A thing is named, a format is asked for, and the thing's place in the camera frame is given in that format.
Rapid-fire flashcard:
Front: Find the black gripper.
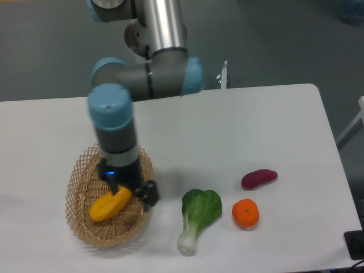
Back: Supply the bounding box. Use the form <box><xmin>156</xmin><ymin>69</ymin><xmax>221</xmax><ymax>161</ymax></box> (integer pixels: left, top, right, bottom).
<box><xmin>97</xmin><ymin>150</ymin><xmax>159</xmax><ymax>212</ymax></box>

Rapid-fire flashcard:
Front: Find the yellow mango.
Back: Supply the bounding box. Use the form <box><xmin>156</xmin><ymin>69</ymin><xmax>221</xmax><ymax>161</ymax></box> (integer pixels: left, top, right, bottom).
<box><xmin>89</xmin><ymin>187</ymin><xmax>132</xmax><ymax>222</ymax></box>

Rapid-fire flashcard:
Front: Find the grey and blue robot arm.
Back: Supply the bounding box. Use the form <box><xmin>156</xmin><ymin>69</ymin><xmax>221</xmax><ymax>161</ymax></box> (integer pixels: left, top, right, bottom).
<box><xmin>88</xmin><ymin>1</ymin><xmax>204</xmax><ymax>210</ymax></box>

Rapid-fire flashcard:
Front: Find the green bok choy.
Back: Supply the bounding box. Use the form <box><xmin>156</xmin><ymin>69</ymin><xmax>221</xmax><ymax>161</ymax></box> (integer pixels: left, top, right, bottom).
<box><xmin>177</xmin><ymin>189</ymin><xmax>222</xmax><ymax>255</ymax></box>

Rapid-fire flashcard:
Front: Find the orange tangerine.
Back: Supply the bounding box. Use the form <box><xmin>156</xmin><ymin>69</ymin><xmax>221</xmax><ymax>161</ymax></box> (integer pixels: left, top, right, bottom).
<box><xmin>231</xmin><ymin>198</ymin><xmax>260</xmax><ymax>228</ymax></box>

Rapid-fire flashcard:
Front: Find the purple sweet potato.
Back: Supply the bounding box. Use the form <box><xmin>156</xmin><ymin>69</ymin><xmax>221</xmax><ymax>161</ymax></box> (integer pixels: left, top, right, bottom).
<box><xmin>241</xmin><ymin>169</ymin><xmax>278</xmax><ymax>190</ymax></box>

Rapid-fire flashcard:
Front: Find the black device at table edge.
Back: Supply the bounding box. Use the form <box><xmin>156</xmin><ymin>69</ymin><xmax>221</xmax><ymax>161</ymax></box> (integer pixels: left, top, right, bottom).
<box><xmin>344</xmin><ymin>230</ymin><xmax>363</xmax><ymax>260</ymax></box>

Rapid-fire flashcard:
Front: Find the white metal base frame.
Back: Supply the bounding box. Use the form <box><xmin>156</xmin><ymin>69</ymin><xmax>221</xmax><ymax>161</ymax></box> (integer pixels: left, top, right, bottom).
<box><xmin>216</xmin><ymin>60</ymin><xmax>229</xmax><ymax>89</ymax></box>

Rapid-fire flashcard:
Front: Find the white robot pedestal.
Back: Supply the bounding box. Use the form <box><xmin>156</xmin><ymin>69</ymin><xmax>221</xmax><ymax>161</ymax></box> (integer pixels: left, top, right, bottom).
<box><xmin>124</xmin><ymin>19</ymin><xmax>151</xmax><ymax>64</ymax></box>

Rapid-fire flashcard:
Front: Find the white furniture frame at right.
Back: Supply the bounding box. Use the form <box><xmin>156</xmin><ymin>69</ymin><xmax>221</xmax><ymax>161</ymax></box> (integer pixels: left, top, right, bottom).
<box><xmin>336</xmin><ymin>96</ymin><xmax>363</xmax><ymax>151</ymax></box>

